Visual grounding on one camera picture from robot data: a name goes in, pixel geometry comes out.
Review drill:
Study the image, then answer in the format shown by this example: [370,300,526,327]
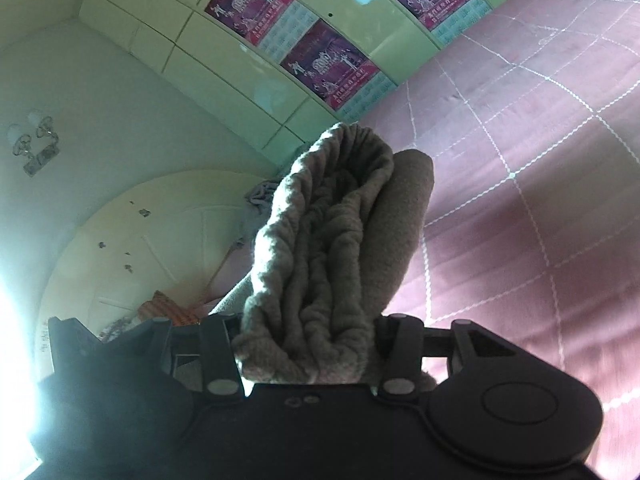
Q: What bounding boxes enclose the thick fleece pants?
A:
[232,122,437,393]

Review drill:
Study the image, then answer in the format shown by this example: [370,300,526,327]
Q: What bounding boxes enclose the brown patterned cloth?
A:
[136,289,202,332]

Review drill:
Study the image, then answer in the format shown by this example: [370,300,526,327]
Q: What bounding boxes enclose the pink checked bed sheet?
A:
[200,0,640,476]

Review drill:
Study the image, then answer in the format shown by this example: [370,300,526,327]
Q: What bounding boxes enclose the pale green wall cabinets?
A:
[77,0,531,166]

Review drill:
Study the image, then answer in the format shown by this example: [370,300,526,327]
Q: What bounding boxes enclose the grey crumpled cloth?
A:
[243,179,279,243]

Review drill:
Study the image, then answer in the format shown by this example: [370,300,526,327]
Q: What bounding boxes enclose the wall lamp fixture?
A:
[7,109,59,177]

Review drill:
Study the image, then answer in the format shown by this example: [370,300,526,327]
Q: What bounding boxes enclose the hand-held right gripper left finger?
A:
[145,314,246,401]

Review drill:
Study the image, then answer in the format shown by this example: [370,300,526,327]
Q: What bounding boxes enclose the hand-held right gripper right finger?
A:
[372,313,521,397]

